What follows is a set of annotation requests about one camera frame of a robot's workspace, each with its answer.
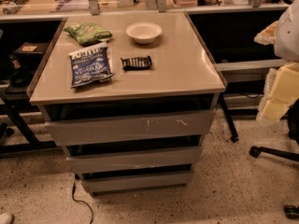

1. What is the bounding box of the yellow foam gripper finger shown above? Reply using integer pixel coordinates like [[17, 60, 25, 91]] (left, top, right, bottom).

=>
[[256, 63, 299, 122]]

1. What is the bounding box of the grey top drawer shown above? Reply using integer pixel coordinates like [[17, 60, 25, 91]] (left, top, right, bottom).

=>
[[46, 110, 215, 146]]

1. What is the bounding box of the grey drawer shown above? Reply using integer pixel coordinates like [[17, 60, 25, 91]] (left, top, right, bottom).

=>
[[46, 110, 215, 146], [66, 147, 202, 174], [81, 171, 193, 193]]

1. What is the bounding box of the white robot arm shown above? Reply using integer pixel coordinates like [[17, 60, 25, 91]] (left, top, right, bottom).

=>
[[254, 0, 299, 124]]

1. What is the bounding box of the grey middle drawer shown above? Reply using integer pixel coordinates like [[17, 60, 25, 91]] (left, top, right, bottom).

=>
[[66, 147, 202, 174]]

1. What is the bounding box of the grey drawer cabinet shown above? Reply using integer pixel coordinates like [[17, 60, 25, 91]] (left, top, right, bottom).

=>
[[26, 10, 227, 198]]

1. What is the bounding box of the grey bottom drawer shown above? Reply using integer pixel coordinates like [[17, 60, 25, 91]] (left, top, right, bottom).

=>
[[81, 171, 193, 193]]

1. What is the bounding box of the black office chair base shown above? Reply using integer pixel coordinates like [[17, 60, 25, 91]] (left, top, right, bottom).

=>
[[249, 100, 299, 219]]

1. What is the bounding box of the black candy bar wrapper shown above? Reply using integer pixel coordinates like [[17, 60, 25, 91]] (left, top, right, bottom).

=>
[[121, 56, 152, 71]]

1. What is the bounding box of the white bowl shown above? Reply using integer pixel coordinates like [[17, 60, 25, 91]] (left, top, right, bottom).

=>
[[126, 22, 162, 44]]

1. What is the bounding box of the blue Kettle chip bag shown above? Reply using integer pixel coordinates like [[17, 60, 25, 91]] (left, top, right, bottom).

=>
[[68, 42, 114, 89]]

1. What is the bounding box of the green chip bag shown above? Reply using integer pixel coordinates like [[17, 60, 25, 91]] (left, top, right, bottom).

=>
[[64, 22, 113, 46]]

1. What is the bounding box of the black box on left shelf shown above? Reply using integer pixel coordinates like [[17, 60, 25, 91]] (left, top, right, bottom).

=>
[[13, 42, 49, 55]]

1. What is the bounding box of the white shoe tip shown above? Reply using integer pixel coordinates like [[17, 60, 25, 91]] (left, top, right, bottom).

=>
[[0, 213, 13, 224]]

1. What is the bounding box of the black cable on floor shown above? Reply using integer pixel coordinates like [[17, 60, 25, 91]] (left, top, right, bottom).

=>
[[71, 175, 94, 224]]

